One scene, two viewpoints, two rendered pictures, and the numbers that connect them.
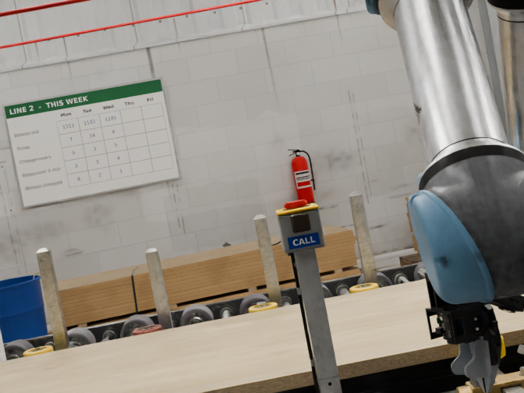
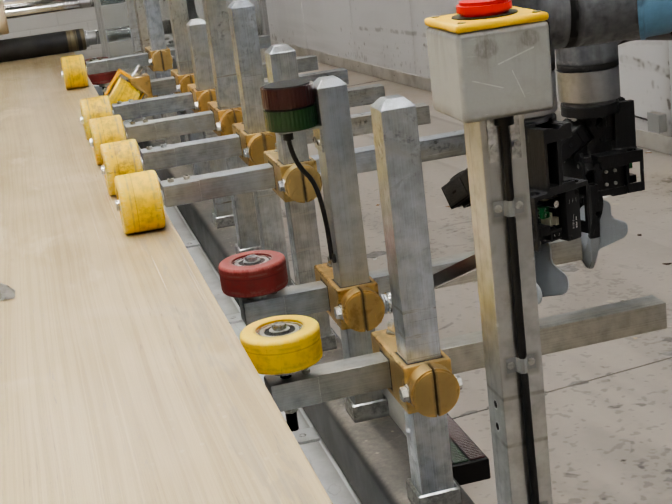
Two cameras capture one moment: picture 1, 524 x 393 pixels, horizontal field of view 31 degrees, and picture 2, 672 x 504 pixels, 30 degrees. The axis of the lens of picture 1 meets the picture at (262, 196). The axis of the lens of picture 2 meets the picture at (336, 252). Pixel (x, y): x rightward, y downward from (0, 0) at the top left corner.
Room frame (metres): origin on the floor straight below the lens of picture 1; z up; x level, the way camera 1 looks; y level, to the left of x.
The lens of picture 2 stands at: (1.89, 0.82, 1.33)
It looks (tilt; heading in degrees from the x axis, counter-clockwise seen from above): 17 degrees down; 259
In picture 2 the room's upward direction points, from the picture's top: 7 degrees counter-clockwise
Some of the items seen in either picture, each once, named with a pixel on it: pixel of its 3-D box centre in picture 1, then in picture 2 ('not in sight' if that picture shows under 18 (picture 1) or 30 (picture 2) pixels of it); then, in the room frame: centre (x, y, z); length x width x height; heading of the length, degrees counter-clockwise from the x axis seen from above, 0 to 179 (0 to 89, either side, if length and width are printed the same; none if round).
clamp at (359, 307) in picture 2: not in sight; (346, 295); (1.61, -0.59, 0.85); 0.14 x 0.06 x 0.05; 92
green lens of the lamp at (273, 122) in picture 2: not in sight; (290, 116); (1.65, -0.56, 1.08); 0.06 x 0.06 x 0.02
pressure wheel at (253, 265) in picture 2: not in sight; (257, 301); (1.71, -0.60, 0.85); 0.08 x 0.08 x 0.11
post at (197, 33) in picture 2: not in sight; (214, 143); (1.63, -1.56, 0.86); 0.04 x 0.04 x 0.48; 2
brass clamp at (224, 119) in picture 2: not in sight; (228, 119); (1.63, -1.34, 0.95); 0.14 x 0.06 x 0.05; 92
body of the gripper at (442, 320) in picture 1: (459, 302); (528, 181); (1.48, -0.28, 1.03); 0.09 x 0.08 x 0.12; 113
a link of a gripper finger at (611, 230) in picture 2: not in sight; (605, 233); (1.26, -0.60, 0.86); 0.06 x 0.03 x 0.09; 2
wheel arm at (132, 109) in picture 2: not in sight; (223, 94); (1.60, -1.60, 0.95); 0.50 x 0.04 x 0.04; 2
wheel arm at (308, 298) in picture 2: not in sight; (414, 279); (1.52, -0.61, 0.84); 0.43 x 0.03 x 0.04; 2
